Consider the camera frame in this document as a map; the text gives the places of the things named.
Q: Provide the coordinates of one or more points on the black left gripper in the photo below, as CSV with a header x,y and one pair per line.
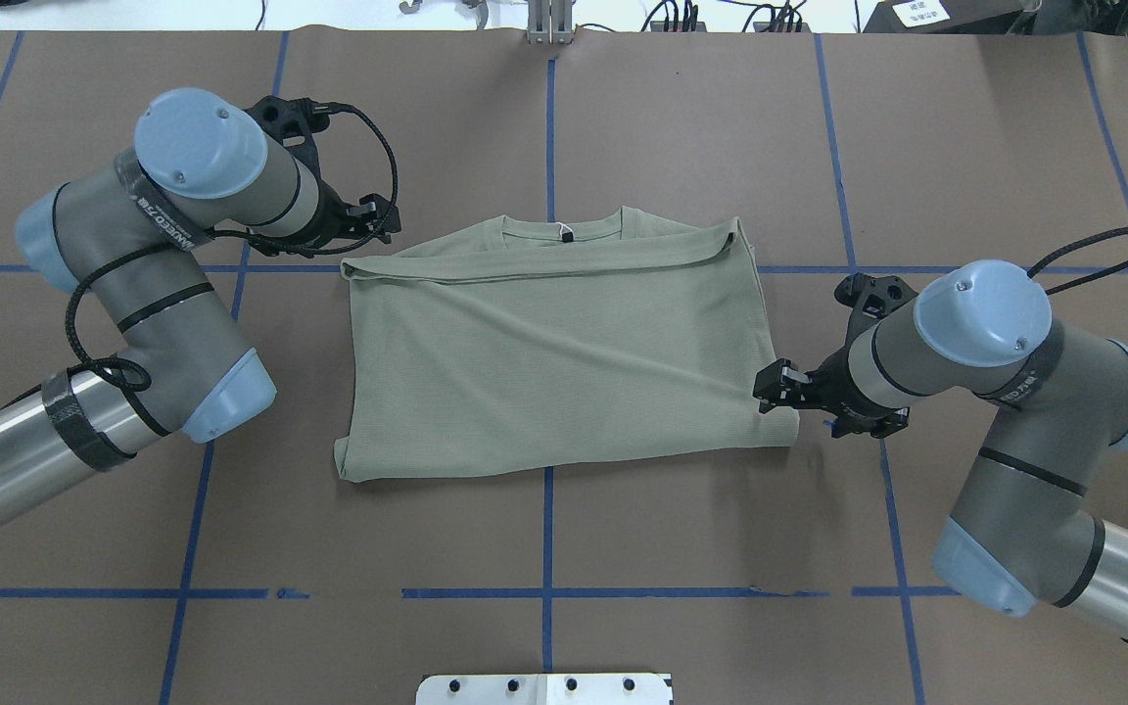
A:
x,y
334,216

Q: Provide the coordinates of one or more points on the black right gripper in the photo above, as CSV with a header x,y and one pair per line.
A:
x,y
832,384

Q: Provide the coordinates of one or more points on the green long-sleeve shirt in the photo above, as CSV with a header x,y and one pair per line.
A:
x,y
513,345

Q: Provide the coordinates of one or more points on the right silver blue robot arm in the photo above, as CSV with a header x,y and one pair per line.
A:
x,y
1018,534

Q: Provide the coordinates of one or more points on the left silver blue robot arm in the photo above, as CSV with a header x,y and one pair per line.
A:
x,y
156,350

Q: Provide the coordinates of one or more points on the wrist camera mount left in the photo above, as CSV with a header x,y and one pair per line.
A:
x,y
292,124

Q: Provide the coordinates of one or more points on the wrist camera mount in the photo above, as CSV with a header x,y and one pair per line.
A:
x,y
292,124
871,298

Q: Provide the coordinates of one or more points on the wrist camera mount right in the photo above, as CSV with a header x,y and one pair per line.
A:
x,y
871,298

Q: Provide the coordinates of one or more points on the grey aluminium post bracket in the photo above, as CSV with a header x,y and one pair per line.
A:
x,y
550,22

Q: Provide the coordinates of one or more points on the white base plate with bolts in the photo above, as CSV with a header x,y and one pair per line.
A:
x,y
544,688

